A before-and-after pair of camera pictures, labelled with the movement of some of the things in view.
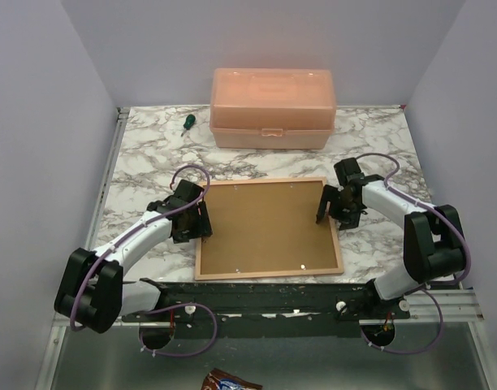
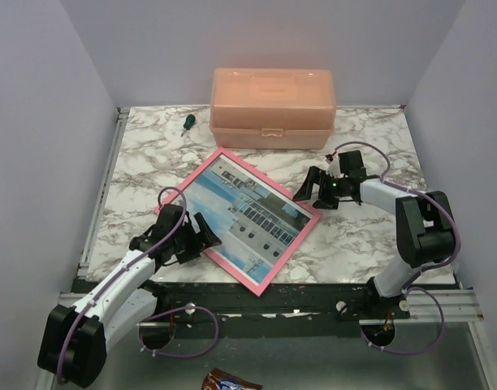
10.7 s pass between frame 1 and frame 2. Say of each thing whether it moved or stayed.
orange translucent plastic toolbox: stayed
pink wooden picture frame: moved
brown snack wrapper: stayed
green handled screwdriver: stayed
